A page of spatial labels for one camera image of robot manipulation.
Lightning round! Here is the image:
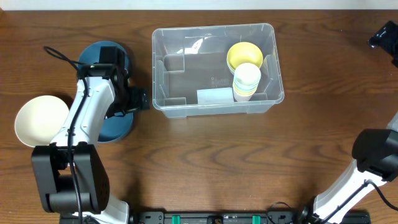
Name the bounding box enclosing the dark blue bowl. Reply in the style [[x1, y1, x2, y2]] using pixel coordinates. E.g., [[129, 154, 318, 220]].
[[98, 112, 134, 142], [78, 40, 132, 78]]

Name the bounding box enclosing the cream bowl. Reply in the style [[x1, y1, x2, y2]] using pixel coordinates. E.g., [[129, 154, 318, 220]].
[[14, 95, 69, 147]]

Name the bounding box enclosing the cream cup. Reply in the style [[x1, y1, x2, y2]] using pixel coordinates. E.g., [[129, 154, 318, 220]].
[[234, 63, 261, 85]]

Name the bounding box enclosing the small yellow bowl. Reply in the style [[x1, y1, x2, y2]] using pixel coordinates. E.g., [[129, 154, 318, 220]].
[[226, 42, 264, 69]]

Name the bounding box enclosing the small white bowl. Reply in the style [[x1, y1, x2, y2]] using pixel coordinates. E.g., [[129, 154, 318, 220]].
[[227, 63, 235, 75]]

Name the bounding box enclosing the yellow cup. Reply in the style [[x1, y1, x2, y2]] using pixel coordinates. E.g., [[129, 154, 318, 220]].
[[233, 85, 257, 95], [233, 88, 257, 96]]

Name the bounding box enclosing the pink cup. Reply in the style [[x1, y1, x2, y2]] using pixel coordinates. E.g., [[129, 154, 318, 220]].
[[233, 91, 252, 102]]

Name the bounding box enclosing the light blue cup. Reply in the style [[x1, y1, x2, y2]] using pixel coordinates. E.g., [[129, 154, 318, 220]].
[[233, 80, 258, 90]]

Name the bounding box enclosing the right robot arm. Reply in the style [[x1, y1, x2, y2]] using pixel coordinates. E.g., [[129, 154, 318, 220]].
[[297, 116, 397, 223]]

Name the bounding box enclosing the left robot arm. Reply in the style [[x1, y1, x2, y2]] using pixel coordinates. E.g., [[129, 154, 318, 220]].
[[31, 63, 148, 223]]

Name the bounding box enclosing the clear plastic storage container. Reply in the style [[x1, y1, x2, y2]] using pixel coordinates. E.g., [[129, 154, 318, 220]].
[[152, 23, 285, 118]]

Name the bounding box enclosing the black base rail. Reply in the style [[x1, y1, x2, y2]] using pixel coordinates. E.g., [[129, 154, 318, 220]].
[[59, 210, 372, 224]]

